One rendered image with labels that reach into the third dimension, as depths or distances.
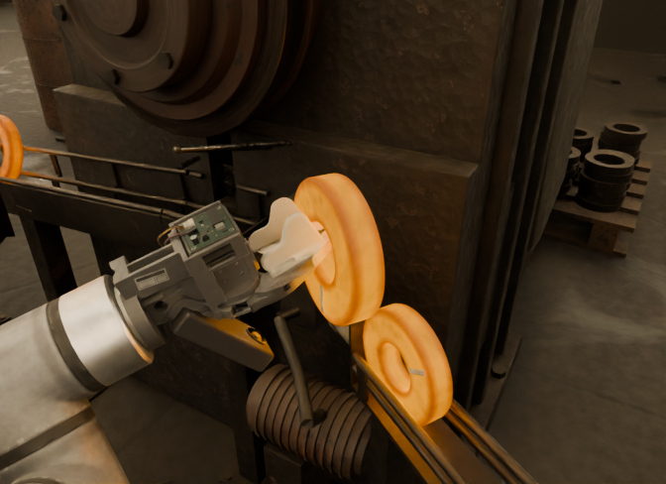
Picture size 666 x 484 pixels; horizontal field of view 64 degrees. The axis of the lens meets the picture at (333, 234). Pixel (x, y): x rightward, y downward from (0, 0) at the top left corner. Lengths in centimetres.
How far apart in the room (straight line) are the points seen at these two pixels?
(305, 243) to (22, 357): 25
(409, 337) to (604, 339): 142
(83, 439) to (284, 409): 45
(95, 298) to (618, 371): 166
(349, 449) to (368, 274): 44
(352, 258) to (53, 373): 26
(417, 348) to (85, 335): 36
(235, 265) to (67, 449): 20
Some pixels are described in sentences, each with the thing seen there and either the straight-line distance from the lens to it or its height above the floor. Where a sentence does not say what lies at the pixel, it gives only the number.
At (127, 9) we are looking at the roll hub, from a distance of 84.
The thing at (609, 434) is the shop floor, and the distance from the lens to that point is 172.
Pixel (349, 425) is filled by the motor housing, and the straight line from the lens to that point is 88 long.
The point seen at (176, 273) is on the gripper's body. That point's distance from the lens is 49.
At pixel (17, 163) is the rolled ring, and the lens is 156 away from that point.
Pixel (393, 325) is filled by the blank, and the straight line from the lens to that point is 67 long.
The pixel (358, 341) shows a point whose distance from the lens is 77.
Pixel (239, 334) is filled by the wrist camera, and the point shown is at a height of 85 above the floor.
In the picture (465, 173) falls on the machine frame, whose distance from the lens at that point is 83.
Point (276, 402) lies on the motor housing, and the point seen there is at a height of 52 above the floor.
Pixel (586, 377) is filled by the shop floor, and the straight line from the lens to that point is 186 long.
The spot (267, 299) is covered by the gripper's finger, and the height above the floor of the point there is 90.
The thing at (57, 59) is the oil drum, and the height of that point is 47.
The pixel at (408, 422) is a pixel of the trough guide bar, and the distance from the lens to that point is 68.
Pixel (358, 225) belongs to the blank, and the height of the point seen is 96.
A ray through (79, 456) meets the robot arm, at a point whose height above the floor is 82.
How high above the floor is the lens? 120
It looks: 30 degrees down
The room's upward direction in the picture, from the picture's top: straight up
